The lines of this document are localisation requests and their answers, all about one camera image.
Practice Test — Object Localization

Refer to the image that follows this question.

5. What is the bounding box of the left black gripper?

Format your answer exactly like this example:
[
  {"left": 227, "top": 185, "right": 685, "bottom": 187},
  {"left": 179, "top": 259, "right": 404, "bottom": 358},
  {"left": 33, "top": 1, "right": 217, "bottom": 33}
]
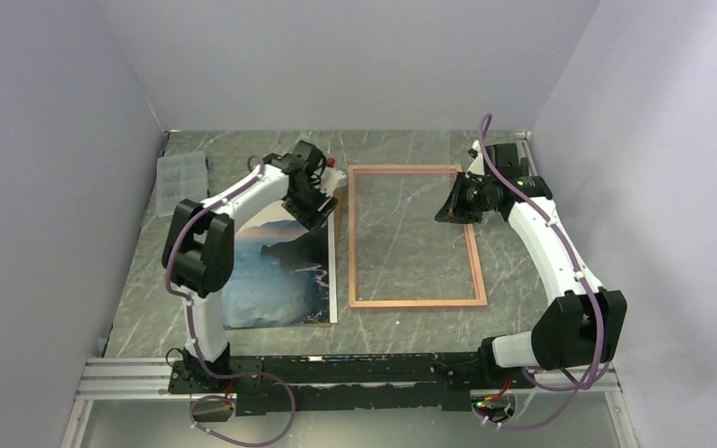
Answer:
[{"left": 283, "top": 177, "right": 339, "bottom": 235}]

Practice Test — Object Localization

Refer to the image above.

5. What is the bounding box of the wooden picture frame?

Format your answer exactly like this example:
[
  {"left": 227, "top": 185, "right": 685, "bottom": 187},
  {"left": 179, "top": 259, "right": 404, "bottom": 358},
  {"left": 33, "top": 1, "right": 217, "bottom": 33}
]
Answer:
[{"left": 347, "top": 164, "right": 488, "bottom": 311}]

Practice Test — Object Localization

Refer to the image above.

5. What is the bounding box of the clear acrylic sheet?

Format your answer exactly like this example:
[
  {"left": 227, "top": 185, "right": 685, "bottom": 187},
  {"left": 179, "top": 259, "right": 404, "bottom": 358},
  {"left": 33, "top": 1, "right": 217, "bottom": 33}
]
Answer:
[{"left": 354, "top": 130, "right": 466, "bottom": 301}]

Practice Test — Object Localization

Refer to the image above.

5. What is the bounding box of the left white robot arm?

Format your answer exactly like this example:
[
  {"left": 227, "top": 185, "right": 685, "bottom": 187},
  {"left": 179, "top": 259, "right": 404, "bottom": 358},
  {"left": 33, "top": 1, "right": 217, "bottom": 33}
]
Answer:
[{"left": 162, "top": 154, "right": 347, "bottom": 392}]

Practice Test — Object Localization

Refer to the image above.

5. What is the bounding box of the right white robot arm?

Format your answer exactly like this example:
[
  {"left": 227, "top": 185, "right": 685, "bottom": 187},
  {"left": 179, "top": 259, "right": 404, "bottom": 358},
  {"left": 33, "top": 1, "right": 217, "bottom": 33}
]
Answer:
[{"left": 434, "top": 142, "right": 627, "bottom": 387}]

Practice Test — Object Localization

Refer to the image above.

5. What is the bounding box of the landscape photo print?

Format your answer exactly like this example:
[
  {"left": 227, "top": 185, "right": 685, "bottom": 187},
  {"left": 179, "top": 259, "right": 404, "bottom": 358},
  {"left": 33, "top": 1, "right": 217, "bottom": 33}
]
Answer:
[{"left": 221, "top": 202, "right": 338, "bottom": 329}]

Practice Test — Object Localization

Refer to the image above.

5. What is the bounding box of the clear plastic organizer box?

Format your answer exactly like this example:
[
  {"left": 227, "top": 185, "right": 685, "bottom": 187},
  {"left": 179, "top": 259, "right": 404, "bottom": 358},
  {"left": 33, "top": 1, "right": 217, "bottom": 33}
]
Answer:
[{"left": 155, "top": 151, "right": 210, "bottom": 217}]

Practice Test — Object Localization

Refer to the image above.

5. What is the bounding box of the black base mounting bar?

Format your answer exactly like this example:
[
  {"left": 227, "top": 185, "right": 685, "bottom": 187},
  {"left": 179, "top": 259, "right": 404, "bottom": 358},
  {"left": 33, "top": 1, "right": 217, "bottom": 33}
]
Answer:
[{"left": 167, "top": 351, "right": 532, "bottom": 416}]

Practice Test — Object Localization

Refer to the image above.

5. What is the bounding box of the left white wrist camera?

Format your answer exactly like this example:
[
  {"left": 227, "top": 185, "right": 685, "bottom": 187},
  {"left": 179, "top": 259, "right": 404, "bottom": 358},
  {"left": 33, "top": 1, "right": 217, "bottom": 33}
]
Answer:
[{"left": 319, "top": 158, "right": 347, "bottom": 196}]

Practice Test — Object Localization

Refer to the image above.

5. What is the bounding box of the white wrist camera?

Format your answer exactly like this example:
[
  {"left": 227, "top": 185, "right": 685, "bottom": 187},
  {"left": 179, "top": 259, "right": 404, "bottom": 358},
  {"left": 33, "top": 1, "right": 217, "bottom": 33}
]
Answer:
[
  {"left": 319, "top": 158, "right": 347, "bottom": 196},
  {"left": 467, "top": 140, "right": 484, "bottom": 161}
]

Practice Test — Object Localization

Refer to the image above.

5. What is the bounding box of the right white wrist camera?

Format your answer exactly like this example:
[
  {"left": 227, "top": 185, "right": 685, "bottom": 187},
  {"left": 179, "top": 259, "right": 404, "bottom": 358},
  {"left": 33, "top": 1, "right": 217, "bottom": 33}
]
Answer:
[{"left": 467, "top": 140, "right": 484, "bottom": 161}]

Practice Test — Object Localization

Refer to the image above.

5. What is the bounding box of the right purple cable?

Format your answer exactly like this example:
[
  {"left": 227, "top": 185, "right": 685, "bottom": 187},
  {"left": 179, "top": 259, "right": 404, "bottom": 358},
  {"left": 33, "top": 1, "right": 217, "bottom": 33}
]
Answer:
[{"left": 473, "top": 113, "right": 613, "bottom": 432}]

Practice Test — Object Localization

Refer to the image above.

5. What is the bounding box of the purple cable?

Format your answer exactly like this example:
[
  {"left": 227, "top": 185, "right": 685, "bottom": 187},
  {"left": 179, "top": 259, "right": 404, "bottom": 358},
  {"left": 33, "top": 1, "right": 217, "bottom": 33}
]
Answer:
[
  {"left": 473, "top": 113, "right": 613, "bottom": 432},
  {"left": 165, "top": 155, "right": 298, "bottom": 448}
]

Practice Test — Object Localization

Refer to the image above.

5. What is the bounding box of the aluminium rail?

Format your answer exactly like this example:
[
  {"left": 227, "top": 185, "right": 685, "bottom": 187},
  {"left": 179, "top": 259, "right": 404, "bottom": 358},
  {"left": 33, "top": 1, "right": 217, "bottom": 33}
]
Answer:
[{"left": 75, "top": 357, "right": 621, "bottom": 400}]

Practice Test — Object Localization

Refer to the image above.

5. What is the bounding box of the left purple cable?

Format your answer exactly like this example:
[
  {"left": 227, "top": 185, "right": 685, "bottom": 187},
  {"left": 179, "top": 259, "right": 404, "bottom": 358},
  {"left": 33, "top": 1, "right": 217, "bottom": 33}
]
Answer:
[{"left": 165, "top": 155, "right": 298, "bottom": 448}]

